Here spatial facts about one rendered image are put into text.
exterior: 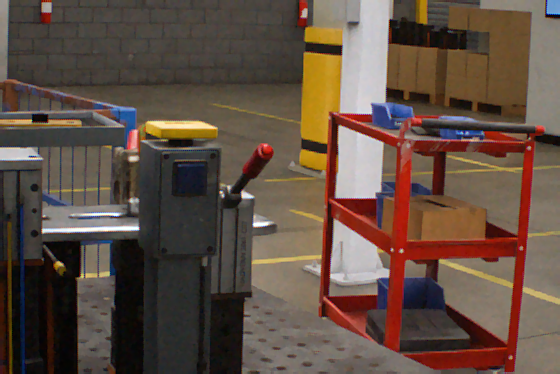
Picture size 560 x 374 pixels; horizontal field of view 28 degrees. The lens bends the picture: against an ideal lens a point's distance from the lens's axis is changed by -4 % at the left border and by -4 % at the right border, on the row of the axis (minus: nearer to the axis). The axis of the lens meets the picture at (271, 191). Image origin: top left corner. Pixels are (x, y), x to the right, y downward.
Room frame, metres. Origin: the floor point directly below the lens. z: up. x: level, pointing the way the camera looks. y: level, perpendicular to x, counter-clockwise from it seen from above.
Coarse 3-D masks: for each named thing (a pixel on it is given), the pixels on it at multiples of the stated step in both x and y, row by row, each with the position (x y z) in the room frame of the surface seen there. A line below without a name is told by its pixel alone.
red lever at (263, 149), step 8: (264, 144) 1.22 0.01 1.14; (256, 152) 1.21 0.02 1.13; (264, 152) 1.21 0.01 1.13; (272, 152) 1.22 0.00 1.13; (248, 160) 1.24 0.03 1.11; (256, 160) 1.22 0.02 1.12; (264, 160) 1.21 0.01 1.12; (248, 168) 1.24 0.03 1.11; (256, 168) 1.23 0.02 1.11; (240, 176) 1.27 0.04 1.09; (248, 176) 1.25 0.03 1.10; (256, 176) 1.25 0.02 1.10; (240, 184) 1.28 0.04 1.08; (224, 192) 1.31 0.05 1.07; (232, 192) 1.29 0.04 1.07; (240, 192) 1.30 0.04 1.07; (224, 200) 1.30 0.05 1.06; (232, 200) 1.30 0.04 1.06; (240, 200) 1.30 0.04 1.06
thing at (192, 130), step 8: (152, 128) 1.15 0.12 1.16; (160, 128) 1.13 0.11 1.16; (168, 128) 1.13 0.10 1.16; (176, 128) 1.13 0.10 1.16; (184, 128) 1.13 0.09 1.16; (192, 128) 1.14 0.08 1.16; (200, 128) 1.14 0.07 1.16; (208, 128) 1.14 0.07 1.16; (216, 128) 1.15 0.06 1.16; (160, 136) 1.12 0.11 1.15; (168, 136) 1.13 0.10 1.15; (176, 136) 1.13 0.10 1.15; (184, 136) 1.13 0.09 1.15; (192, 136) 1.14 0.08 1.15; (200, 136) 1.14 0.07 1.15; (208, 136) 1.14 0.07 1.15; (216, 136) 1.14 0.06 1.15; (176, 144) 1.15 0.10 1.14; (184, 144) 1.15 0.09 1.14
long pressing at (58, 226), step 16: (48, 208) 1.51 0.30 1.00; (64, 208) 1.51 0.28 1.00; (80, 208) 1.52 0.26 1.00; (96, 208) 1.52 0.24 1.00; (112, 208) 1.53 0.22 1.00; (48, 224) 1.40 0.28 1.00; (64, 224) 1.40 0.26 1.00; (80, 224) 1.41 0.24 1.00; (96, 224) 1.42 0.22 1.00; (112, 224) 1.42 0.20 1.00; (128, 224) 1.42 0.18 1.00; (256, 224) 1.45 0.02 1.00; (272, 224) 1.47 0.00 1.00; (48, 240) 1.35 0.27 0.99; (64, 240) 1.36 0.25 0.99; (80, 240) 1.37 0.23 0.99; (96, 240) 1.37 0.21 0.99
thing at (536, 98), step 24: (552, 0) 11.33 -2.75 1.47; (552, 24) 11.35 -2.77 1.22; (552, 48) 11.33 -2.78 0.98; (528, 72) 11.62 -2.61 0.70; (552, 72) 11.31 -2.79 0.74; (528, 96) 11.60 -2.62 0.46; (552, 96) 11.29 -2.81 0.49; (528, 120) 11.58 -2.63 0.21; (552, 120) 11.27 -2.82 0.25; (552, 144) 11.29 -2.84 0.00
